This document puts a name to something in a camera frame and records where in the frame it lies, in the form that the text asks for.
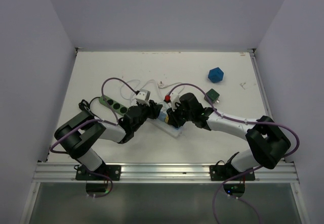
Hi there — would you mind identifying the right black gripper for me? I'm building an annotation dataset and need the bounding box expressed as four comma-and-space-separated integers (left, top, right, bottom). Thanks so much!
167, 102, 194, 128

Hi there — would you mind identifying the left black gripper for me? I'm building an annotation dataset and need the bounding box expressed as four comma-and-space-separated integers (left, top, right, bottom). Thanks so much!
132, 100, 162, 132

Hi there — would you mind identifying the white power strip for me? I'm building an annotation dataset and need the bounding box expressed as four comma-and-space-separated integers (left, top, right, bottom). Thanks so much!
149, 102, 183, 138

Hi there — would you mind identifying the green power strip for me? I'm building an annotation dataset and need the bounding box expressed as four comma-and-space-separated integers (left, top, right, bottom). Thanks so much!
99, 95, 128, 116

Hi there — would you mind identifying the dark green plug adapter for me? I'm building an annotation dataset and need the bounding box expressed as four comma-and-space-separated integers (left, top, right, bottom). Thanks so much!
204, 88, 220, 104

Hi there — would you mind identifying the blue plug adapter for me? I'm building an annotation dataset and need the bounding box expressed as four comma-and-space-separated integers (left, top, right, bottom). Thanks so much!
208, 67, 224, 83

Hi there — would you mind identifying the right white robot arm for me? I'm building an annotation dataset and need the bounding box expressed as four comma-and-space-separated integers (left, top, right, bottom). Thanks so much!
165, 93, 291, 180

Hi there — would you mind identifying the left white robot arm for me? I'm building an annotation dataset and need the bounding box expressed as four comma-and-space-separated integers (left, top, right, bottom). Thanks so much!
50, 100, 162, 180

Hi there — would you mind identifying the blue plug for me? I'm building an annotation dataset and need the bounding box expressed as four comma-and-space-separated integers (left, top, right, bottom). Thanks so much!
158, 112, 167, 122

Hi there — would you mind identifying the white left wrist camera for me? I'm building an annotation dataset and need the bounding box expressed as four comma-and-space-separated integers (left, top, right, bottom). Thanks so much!
135, 89, 150, 106

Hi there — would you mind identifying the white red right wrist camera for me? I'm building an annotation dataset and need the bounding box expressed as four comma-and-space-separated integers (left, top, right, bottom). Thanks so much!
164, 92, 180, 110

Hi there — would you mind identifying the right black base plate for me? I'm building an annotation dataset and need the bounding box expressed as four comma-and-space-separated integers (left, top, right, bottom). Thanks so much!
209, 160, 256, 181

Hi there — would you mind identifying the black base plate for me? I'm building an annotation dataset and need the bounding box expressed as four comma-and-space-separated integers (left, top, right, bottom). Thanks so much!
209, 160, 256, 181
74, 164, 121, 181

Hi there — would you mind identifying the black power cord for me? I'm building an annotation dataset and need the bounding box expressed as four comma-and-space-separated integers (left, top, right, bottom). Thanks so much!
78, 96, 102, 116

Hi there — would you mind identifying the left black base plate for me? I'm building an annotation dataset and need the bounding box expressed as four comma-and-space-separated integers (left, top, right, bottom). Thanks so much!
74, 164, 121, 181

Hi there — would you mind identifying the aluminium right side rail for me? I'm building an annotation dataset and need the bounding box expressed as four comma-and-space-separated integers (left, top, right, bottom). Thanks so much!
248, 48, 287, 163

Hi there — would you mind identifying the aluminium rail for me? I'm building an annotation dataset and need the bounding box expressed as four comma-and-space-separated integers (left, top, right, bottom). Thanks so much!
248, 48, 287, 163
32, 162, 299, 184

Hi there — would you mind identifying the aluminium front rail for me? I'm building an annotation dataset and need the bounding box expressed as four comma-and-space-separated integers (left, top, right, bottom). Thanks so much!
32, 162, 299, 184

